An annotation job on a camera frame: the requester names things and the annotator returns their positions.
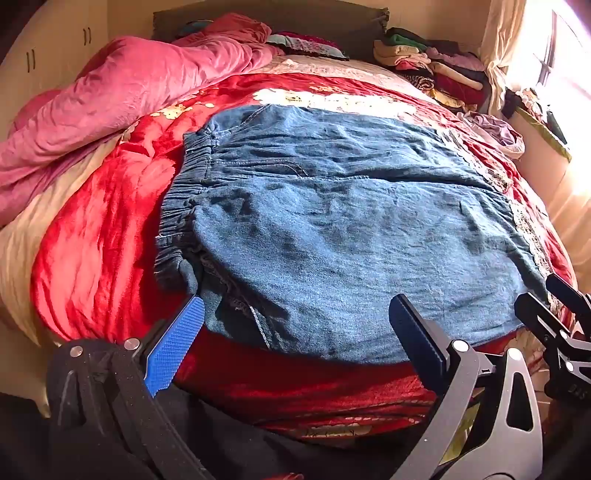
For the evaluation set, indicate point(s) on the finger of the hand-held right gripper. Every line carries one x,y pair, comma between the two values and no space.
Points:
570,293
535,316

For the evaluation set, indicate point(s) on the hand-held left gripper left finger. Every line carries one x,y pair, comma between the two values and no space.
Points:
175,344

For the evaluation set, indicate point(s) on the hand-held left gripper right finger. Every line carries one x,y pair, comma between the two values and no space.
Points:
418,332

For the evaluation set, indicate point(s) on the white side table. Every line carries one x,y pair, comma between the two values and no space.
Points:
545,170

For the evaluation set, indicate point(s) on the red floral blanket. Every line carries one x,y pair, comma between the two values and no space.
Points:
101,240

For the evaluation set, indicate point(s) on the person's dark clothing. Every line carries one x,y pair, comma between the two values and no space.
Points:
258,454

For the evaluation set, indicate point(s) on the floral laundry basket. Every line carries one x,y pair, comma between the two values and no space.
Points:
515,150

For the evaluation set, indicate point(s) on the green-edged table cloth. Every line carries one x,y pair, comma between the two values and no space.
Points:
549,134

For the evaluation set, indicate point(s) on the beige bed sheet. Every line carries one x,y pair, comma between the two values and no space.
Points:
23,258

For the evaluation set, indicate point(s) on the purple cloth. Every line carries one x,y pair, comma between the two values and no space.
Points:
491,129

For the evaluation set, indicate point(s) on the window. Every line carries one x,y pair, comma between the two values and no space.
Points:
568,55

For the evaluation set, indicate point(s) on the pink quilt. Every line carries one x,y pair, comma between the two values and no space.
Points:
115,92

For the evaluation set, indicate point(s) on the pile of folded clothes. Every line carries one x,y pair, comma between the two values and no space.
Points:
438,69

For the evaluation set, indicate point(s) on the cream curtain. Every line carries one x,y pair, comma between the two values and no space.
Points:
498,41

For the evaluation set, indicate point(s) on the pale embroidered bed cover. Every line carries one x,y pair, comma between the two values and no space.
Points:
332,69

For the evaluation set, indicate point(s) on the teal maroon patterned pillow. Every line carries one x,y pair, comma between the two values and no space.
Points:
307,46

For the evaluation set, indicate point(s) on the cream wardrobe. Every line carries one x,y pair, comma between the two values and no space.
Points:
55,46

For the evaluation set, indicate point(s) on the dark headboard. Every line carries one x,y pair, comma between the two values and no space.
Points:
323,23

